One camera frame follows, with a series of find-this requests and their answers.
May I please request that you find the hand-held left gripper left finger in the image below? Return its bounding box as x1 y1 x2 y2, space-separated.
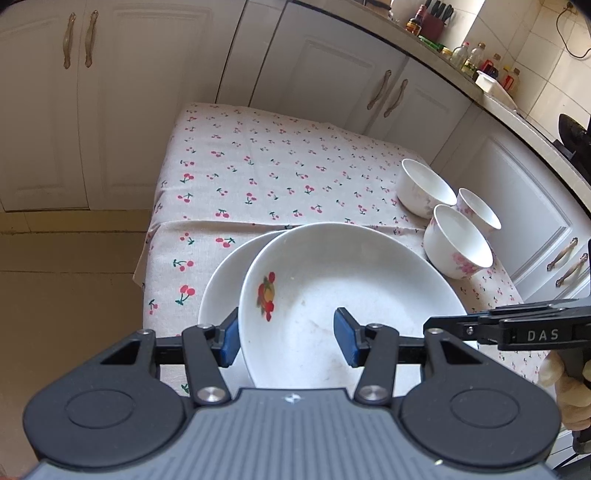
95 307 243 408

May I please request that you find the dark soy sauce bottle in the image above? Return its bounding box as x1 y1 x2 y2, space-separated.
406 4 426 37

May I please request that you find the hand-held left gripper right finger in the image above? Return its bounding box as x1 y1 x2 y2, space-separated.
333 307 485 408

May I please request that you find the cherry print tablecloth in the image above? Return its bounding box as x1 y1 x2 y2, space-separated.
133 102 555 398

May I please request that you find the white plastic tray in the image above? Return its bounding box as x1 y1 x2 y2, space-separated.
475 70 518 109

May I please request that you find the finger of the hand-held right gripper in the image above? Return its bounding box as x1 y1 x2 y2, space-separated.
424 310 502 345

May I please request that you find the white bowl pink floral print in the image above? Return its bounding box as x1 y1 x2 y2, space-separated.
423 204 494 280
455 188 502 237
398 158 458 219

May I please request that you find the bronze cabinet handle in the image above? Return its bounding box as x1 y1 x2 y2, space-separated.
368 70 392 110
556 253 589 287
384 79 409 118
547 237 579 272
84 10 99 68
62 13 77 70

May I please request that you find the black wok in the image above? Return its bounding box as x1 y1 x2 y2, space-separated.
558 113 591 160

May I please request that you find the person's right hand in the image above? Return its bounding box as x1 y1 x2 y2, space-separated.
538 353 591 433

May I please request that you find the large round white plate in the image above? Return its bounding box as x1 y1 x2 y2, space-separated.
198 229 282 333

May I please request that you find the dark knife block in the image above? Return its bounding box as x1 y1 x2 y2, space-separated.
422 0 455 40

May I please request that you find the yellow cap oil bottle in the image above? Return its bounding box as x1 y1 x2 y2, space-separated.
464 42 486 77

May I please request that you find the white oval plate fruit print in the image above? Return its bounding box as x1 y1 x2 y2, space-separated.
239 222 467 388

